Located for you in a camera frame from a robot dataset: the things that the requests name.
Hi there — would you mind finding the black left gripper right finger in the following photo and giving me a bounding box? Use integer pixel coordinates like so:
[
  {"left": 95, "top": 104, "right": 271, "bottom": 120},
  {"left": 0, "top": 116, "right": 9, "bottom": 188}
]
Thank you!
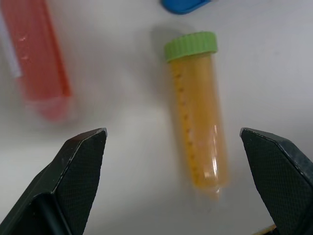
[{"left": 239, "top": 127, "right": 313, "bottom": 235}]

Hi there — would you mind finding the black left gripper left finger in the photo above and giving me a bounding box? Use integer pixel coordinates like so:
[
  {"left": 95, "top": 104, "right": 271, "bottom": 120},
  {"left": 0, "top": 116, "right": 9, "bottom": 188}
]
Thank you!
[{"left": 0, "top": 127, "right": 108, "bottom": 235}]

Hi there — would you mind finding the yellow test tube green cap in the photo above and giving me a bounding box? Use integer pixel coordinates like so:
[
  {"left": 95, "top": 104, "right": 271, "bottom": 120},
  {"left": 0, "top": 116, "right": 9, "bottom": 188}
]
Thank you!
[{"left": 164, "top": 31, "right": 230, "bottom": 200}]

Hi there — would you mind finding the red test tube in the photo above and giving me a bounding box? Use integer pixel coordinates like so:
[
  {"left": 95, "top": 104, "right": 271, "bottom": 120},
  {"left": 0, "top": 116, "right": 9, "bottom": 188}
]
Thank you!
[{"left": 0, "top": 0, "right": 74, "bottom": 122}]

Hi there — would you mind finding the blue test tube rack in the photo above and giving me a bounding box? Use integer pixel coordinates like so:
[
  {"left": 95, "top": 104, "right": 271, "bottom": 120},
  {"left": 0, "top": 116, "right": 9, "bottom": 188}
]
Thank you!
[{"left": 161, "top": 0, "right": 216, "bottom": 15}]

